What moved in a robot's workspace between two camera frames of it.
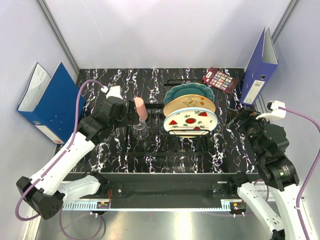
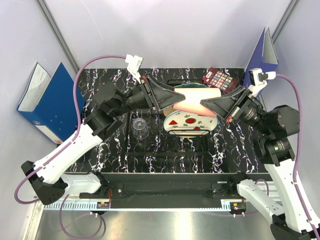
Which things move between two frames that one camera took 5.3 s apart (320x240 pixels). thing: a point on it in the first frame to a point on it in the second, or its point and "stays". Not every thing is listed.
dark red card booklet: x=220 y=80 stays
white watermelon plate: x=191 y=119 stays
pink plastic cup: x=141 y=108 to x=192 y=103
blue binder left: x=51 y=103 stays
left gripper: x=130 y=117 to x=164 y=96
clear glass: x=141 y=130 stays
